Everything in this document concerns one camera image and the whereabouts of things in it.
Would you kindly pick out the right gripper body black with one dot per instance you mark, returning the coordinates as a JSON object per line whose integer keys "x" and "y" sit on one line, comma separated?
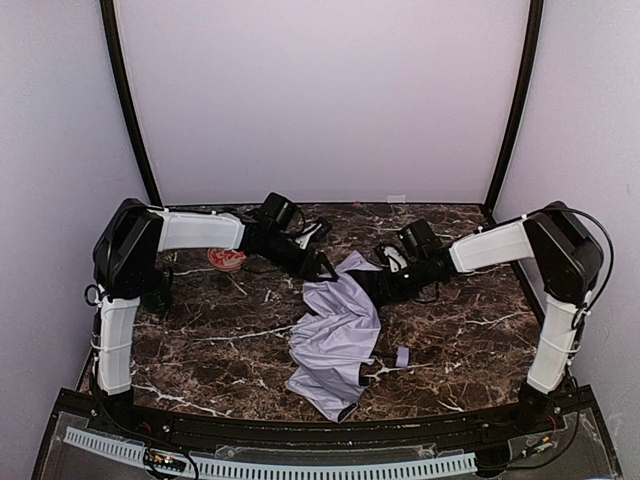
{"x": 375, "y": 284}

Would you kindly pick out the red patterned plate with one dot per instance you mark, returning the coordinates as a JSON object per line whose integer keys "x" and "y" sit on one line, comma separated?
{"x": 229, "y": 261}

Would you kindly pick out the black front table rail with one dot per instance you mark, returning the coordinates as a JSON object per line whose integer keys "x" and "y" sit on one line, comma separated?
{"x": 468, "y": 430}

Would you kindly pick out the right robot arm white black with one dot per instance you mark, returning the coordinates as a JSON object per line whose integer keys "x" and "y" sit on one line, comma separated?
{"x": 573, "y": 266}

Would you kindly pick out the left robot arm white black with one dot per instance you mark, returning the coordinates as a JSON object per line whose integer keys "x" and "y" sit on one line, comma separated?
{"x": 125, "y": 268}

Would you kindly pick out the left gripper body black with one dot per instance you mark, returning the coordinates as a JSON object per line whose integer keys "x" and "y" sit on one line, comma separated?
{"x": 310, "y": 265}

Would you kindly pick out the left black corner post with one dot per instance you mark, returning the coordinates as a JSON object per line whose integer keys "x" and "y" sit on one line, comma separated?
{"x": 126, "y": 100}

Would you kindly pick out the right black corner post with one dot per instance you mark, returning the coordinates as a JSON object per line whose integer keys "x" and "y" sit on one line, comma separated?
{"x": 523, "y": 79}

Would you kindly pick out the black corner post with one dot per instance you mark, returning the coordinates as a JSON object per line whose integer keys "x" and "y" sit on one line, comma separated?
{"x": 126, "y": 100}
{"x": 523, "y": 79}

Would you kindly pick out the black cup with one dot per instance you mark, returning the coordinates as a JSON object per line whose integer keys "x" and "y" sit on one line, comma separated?
{"x": 159, "y": 299}

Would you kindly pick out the lavender folding umbrella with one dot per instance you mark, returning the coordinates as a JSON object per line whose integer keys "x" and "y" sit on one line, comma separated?
{"x": 334, "y": 339}

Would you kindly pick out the grey slotted cable duct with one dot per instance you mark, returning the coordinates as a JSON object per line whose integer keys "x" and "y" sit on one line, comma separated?
{"x": 254, "y": 463}

